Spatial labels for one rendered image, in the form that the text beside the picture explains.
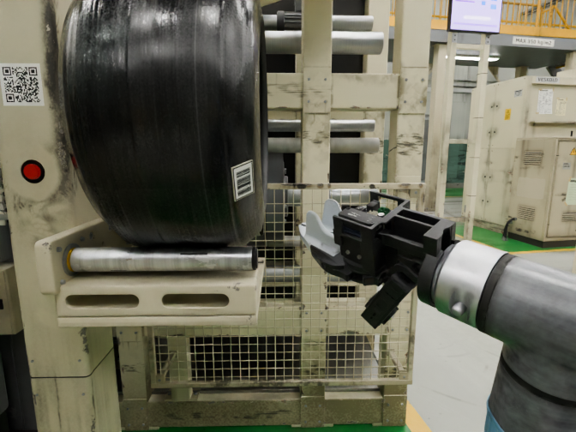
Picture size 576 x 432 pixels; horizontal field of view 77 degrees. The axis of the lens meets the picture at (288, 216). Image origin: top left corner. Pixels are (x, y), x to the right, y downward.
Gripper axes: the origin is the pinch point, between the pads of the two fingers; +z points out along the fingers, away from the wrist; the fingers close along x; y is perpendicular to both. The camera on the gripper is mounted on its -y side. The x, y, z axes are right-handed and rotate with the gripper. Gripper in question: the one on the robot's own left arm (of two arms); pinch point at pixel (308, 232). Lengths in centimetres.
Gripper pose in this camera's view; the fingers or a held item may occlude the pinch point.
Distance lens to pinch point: 50.9
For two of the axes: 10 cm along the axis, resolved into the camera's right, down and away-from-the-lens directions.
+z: -6.7, -2.6, 7.0
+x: -7.3, 4.4, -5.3
